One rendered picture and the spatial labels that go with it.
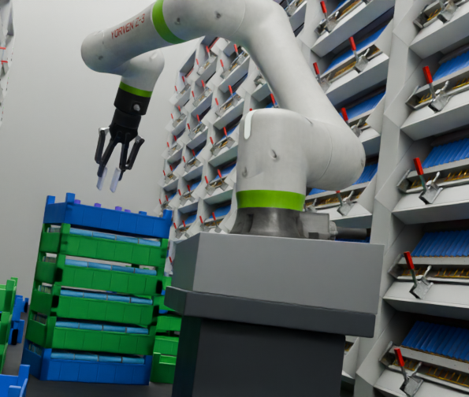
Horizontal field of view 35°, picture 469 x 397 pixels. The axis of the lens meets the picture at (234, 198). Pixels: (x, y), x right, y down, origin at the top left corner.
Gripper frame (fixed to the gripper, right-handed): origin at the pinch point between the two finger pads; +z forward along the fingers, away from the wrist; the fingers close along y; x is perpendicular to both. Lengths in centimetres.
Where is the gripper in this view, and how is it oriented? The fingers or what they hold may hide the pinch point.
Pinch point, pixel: (108, 179)
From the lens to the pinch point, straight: 216.1
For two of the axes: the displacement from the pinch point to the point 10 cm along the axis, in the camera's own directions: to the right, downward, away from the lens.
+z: -3.2, 9.1, 2.6
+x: -4.0, -3.8, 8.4
